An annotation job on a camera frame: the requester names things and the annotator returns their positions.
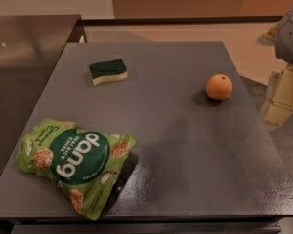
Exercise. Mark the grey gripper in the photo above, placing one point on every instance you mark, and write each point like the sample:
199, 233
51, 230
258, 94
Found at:
291, 38

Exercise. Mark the orange fruit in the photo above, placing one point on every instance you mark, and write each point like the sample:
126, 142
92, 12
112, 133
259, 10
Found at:
219, 87

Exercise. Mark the green rice chip bag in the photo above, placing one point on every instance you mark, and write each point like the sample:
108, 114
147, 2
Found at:
84, 164

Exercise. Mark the green and yellow sponge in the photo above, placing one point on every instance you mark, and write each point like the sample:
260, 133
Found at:
108, 71

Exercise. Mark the shiny metal side counter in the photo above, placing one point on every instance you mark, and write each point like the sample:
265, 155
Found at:
30, 47

